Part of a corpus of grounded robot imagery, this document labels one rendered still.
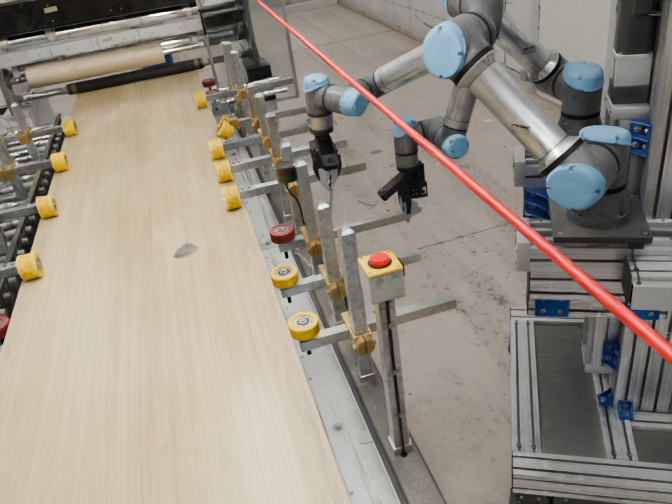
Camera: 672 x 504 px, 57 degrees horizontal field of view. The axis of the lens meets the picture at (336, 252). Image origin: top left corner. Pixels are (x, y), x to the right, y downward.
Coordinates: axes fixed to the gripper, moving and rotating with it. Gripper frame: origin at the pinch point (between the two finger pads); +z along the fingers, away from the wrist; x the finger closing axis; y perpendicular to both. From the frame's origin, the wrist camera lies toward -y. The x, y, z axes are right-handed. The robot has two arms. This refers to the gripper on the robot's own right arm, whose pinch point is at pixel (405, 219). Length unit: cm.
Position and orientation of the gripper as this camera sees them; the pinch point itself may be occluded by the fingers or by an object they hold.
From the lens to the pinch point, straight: 214.6
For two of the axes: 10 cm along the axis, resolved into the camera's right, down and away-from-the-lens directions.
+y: 9.5, -2.5, 1.7
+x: -2.7, -4.8, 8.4
